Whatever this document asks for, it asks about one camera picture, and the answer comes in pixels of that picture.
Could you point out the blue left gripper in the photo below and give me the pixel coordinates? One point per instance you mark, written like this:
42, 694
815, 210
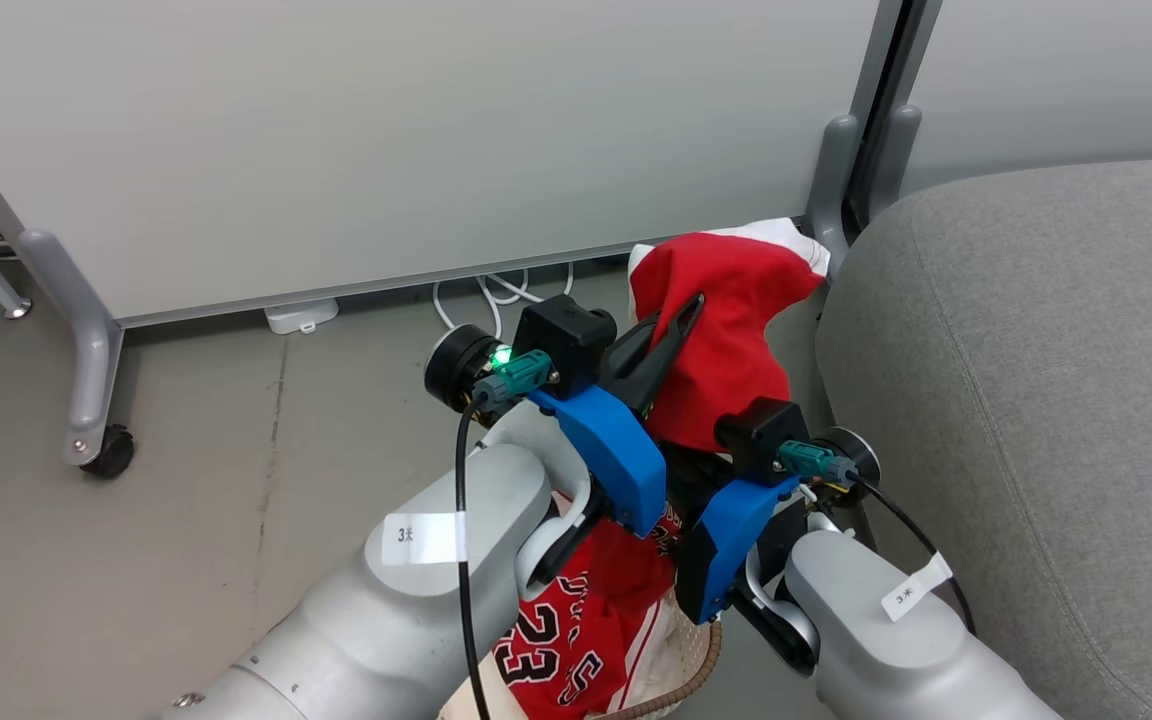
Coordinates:
616, 455

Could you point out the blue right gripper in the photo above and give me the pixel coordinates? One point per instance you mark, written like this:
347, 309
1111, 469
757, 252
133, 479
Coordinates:
721, 555

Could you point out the red and white garment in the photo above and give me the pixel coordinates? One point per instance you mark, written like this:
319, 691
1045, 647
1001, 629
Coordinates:
731, 330

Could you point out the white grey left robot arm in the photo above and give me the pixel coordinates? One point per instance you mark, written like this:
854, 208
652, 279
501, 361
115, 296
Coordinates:
386, 620

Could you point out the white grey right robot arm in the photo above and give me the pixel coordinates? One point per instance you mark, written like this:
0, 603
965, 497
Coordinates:
876, 650

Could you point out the white label on right arm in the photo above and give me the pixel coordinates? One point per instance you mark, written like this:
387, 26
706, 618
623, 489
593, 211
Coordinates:
916, 588

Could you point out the white label on left arm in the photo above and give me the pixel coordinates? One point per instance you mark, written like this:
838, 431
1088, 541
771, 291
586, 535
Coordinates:
424, 538

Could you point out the cream laundry basket tan rim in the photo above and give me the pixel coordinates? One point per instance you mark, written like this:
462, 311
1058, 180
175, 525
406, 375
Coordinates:
691, 675

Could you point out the red number 23 jersey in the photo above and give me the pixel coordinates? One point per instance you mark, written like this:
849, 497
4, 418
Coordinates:
591, 620

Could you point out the grey upright partition foot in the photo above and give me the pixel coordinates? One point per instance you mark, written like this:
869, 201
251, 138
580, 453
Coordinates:
829, 190
894, 160

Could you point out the large white partition panel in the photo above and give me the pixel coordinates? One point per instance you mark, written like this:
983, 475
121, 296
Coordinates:
386, 140

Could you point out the white power adapter box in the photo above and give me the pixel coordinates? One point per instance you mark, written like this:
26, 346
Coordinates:
301, 315

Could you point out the grey fabric sofa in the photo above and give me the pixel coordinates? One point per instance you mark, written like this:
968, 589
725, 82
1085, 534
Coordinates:
1056, 400

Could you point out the white partition panel beside sofa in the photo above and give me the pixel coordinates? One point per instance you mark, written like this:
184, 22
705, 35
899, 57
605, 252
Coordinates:
1066, 80

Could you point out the black caster wheel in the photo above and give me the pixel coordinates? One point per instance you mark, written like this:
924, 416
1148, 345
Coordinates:
111, 452

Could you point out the white table leg with caster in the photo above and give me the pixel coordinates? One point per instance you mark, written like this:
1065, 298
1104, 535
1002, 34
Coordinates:
81, 330

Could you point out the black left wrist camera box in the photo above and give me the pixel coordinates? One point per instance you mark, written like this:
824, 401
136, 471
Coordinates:
564, 340

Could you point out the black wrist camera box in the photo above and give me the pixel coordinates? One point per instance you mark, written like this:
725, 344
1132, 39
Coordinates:
564, 340
758, 435

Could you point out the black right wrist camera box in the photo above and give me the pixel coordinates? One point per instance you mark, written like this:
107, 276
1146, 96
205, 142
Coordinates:
758, 435

